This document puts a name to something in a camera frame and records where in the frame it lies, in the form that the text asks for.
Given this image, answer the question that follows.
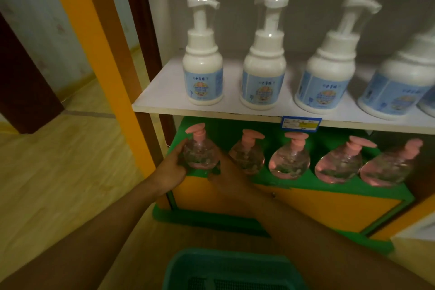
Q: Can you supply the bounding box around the person's right hand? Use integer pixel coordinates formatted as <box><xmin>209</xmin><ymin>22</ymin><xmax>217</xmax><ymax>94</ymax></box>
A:
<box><xmin>207</xmin><ymin>150</ymin><xmax>264</xmax><ymax>214</ymax></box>

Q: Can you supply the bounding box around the person's left hand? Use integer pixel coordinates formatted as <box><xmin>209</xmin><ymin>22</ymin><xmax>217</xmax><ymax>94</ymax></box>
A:
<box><xmin>148</xmin><ymin>138</ymin><xmax>189</xmax><ymax>198</ymax></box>

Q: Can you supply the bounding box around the clear pink pump bottle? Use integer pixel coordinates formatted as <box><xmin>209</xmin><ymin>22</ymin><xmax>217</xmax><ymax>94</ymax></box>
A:
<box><xmin>182</xmin><ymin>122</ymin><xmax>220</xmax><ymax>171</ymax></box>
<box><xmin>268</xmin><ymin>131</ymin><xmax>311</xmax><ymax>180</ymax></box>
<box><xmin>359</xmin><ymin>138</ymin><xmax>424</xmax><ymax>188</ymax></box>
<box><xmin>314</xmin><ymin>135</ymin><xmax>378</xmax><ymax>185</ymax></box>
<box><xmin>228</xmin><ymin>128</ymin><xmax>266</xmax><ymax>176</ymax></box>

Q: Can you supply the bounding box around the orange framed white shelf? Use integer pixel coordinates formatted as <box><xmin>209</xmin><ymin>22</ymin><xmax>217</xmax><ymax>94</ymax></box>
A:
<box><xmin>40</xmin><ymin>0</ymin><xmax>435</xmax><ymax>243</ymax></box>

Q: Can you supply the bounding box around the teal plastic basket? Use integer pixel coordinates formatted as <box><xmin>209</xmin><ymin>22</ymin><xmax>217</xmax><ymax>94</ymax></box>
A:
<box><xmin>161</xmin><ymin>248</ymin><xmax>309</xmax><ymax>290</ymax></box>

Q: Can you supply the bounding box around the white blue label pump bottle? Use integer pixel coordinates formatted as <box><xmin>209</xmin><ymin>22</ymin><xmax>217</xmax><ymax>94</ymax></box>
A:
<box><xmin>239</xmin><ymin>0</ymin><xmax>290</xmax><ymax>111</ymax></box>
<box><xmin>294</xmin><ymin>0</ymin><xmax>382</xmax><ymax>115</ymax></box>
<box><xmin>356</xmin><ymin>25</ymin><xmax>435</xmax><ymax>121</ymax></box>
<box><xmin>182</xmin><ymin>0</ymin><xmax>225</xmax><ymax>106</ymax></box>
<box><xmin>417</xmin><ymin>85</ymin><xmax>435</xmax><ymax>118</ymax></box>

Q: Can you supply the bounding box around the person's right forearm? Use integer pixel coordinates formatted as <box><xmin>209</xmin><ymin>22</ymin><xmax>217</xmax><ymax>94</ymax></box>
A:
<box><xmin>250</xmin><ymin>193</ymin><xmax>435</xmax><ymax>290</ymax></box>

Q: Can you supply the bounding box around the person's left forearm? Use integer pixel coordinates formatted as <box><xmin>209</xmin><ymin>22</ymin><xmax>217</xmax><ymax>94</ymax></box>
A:
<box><xmin>0</xmin><ymin>181</ymin><xmax>170</xmax><ymax>290</ymax></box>

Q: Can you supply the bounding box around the blue price tag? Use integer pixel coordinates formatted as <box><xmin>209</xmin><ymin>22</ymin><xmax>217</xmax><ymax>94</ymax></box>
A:
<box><xmin>281</xmin><ymin>116</ymin><xmax>323</xmax><ymax>133</ymax></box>

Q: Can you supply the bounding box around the green orange base cabinet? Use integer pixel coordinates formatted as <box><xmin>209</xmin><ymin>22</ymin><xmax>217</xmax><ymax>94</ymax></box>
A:
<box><xmin>152</xmin><ymin>116</ymin><xmax>416</xmax><ymax>256</ymax></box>

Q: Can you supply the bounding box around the dark brown wooden door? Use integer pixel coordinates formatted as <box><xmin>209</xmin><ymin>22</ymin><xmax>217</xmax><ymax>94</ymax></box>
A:
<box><xmin>0</xmin><ymin>11</ymin><xmax>66</xmax><ymax>135</ymax></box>

